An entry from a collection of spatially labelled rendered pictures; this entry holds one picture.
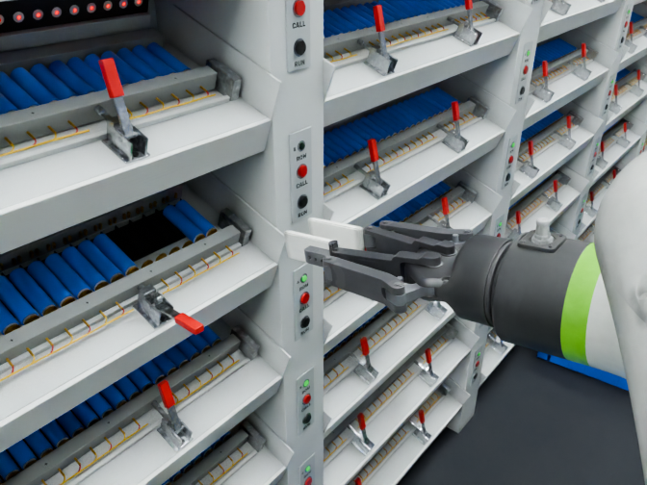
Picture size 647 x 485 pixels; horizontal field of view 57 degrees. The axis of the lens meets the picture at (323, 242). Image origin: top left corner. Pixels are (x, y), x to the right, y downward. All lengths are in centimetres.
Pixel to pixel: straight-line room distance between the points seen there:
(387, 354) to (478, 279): 78
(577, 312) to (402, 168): 66
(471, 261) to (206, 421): 48
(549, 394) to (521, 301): 157
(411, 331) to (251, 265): 60
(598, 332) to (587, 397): 161
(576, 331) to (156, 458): 55
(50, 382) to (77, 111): 27
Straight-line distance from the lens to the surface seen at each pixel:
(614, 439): 196
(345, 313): 103
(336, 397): 115
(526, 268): 47
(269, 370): 92
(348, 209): 92
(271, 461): 106
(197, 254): 75
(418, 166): 109
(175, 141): 65
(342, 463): 131
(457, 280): 50
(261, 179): 76
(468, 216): 137
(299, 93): 74
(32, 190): 57
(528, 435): 188
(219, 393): 88
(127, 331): 70
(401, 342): 129
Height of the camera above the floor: 132
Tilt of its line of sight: 29 degrees down
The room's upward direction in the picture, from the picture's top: straight up
